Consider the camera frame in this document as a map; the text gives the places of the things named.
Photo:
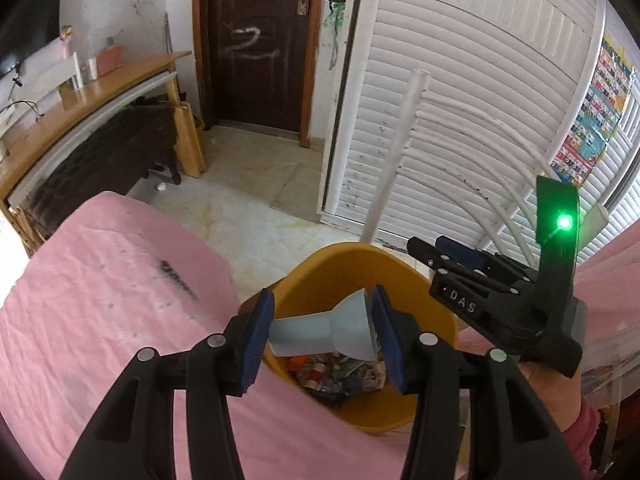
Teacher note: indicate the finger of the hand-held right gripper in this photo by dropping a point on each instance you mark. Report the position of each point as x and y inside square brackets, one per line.
[457, 249]
[460, 295]

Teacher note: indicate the tall orange box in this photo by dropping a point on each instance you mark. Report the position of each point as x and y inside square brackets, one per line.
[302, 363]

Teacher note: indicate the yellow plastic bin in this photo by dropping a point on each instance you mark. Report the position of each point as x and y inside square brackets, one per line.
[325, 270]

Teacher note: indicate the white plastic chair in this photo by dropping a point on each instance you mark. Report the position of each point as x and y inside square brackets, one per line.
[395, 150]

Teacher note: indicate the grey plastic funnel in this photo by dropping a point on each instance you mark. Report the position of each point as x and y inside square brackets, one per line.
[320, 332]

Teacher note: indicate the white louvered wardrobe door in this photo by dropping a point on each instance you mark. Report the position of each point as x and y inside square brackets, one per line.
[475, 60]

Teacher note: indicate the white patterned packet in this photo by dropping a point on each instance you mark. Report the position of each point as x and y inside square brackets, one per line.
[376, 372]

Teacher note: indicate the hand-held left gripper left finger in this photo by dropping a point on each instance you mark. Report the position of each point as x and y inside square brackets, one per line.
[257, 340]

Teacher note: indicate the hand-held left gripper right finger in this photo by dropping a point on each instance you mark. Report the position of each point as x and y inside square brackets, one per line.
[390, 340]

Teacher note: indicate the white desktop shelf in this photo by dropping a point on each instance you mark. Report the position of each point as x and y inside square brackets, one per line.
[50, 77]

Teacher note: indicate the colourful wall chart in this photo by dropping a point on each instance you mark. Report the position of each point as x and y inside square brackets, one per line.
[595, 110]

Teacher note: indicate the pink bed sheet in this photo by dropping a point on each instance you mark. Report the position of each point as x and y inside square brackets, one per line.
[100, 310]

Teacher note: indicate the pink doll figurine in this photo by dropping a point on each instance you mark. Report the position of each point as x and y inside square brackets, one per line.
[67, 40]

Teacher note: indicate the salmon pink box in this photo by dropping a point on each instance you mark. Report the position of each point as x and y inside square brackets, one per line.
[110, 58]

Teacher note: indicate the dark brown door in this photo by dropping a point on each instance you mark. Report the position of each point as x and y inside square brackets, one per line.
[255, 85]

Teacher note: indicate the pink sheer fabric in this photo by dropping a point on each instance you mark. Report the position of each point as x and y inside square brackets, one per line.
[610, 300]

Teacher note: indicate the blue snack packet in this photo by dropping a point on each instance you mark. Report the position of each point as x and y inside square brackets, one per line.
[362, 385]

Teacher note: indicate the wooden desk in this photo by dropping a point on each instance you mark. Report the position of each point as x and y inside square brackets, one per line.
[100, 90]

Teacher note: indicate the person's right hand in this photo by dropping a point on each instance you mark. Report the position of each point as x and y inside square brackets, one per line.
[550, 400]

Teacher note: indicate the dark tufted bench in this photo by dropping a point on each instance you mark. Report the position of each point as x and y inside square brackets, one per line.
[100, 155]

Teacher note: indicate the black wall television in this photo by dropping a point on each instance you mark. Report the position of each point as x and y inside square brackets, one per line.
[30, 25]

